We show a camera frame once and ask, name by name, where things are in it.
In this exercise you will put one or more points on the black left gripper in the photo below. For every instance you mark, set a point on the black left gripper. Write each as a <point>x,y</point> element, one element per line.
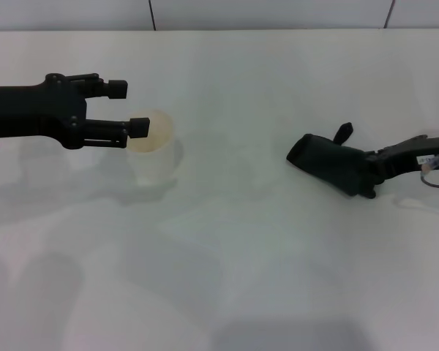
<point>29,111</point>

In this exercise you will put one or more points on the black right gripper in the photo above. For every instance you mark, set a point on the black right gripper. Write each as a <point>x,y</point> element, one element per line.
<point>413,153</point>

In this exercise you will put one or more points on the dark blue rag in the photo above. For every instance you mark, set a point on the dark blue rag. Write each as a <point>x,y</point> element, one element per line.
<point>329,166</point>

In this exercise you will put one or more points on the white plastic cup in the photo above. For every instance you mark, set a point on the white plastic cup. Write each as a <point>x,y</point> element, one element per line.
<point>153,153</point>

